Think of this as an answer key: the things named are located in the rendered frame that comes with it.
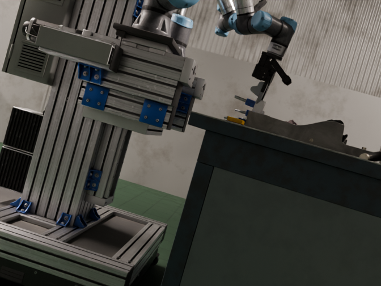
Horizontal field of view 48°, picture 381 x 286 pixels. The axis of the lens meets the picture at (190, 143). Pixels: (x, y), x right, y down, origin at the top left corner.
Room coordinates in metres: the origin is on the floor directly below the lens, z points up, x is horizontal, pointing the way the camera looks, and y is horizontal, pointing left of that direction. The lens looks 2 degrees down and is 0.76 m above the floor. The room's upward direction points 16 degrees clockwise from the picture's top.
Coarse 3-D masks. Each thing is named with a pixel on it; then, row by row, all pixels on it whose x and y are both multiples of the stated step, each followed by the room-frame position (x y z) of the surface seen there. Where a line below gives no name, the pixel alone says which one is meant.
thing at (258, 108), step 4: (236, 96) 1.84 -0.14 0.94; (244, 100) 1.83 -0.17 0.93; (248, 100) 1.81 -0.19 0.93; (252, 100) 1.81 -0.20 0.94; (248, 104) 1.81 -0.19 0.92; (252, 104) 1.81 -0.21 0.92; (256, 104) 1.80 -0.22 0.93; (260, 104) 1.80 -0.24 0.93; (264, 104) 1.82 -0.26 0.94; (256, 108) 1.80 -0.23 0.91; (260, 108) 1.80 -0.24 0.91; (260, 112) 1.80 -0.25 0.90
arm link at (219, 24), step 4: (220, 16) 2.30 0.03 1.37; (220, 20) 2.28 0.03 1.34; (220, 24) 2.27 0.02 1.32; (216, 28) 2.31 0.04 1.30; (220, 28) 2.29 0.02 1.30; (224, 28) 2.25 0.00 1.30; (216, 32) 2.30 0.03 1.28; (220, 32) 2.29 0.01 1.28; (224, 32) 2.29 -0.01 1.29; (228, 32) 2.31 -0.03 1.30; (224, 36) 2.33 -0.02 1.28
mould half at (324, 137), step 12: (252, 120) 1.74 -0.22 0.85; (264, 120) 1.73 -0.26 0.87; (276, 120) 1.72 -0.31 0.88; (276, 132) 1.72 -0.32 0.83; (288, 132) 1.71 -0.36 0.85; (300, 132) 1.70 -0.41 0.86; (312, 132) 1.69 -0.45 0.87; (324, 132) 1.68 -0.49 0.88; (336, 132) 1.67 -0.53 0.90; (312, 144) 1.68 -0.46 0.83; (324, 144) 1.67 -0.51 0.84; (336, 144) 1.66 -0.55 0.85
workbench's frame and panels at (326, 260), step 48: (240, 144) 1.14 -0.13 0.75; (288, 144) 1.10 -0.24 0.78; (192, 192) 1.16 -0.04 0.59; (240, 192) 1.14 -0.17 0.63; (288, 192) 1.11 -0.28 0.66; (336, 192) 1.08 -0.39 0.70; (192, 240) 1.16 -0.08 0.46; (240, 240) 1.13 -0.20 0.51; (288, 240) 1.10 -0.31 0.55; (336, 240) 1.07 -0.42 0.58
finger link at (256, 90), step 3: (261, 81) 1.79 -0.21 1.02; (258, 84) 1.79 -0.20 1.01; (261, 84) 1.78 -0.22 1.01; (252, 87) 1.79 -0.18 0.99; (255, 87) 1.79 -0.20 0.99; (258, 87) 1.78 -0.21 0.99; (252, 90) 1.79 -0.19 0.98; (255, 90) 1.79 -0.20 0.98; (258, 90) 1.78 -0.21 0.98; (255, 93) 1.78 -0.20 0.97; (258, 93) 1.78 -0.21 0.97; (261, 93) 1.77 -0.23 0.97; (258, 96) 1.78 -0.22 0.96; (261, 96) 1.78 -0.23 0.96; (258, 99) 1.78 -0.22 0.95; (258, 102) 1.79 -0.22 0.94
